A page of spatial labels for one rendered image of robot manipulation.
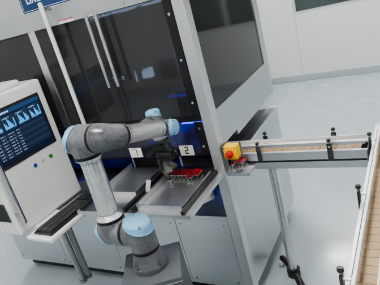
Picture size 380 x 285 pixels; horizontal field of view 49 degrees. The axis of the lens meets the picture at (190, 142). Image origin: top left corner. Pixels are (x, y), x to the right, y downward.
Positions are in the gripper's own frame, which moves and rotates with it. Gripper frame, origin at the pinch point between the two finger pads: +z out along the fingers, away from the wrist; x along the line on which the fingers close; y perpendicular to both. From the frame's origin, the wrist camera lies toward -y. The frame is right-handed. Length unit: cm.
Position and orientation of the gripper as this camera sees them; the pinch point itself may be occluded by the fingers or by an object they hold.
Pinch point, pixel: (167, 173)
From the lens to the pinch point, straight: 215.4
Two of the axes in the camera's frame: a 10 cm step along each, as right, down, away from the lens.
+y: 8.6, -0.4, -5.0
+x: 4.4, -4.3, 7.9
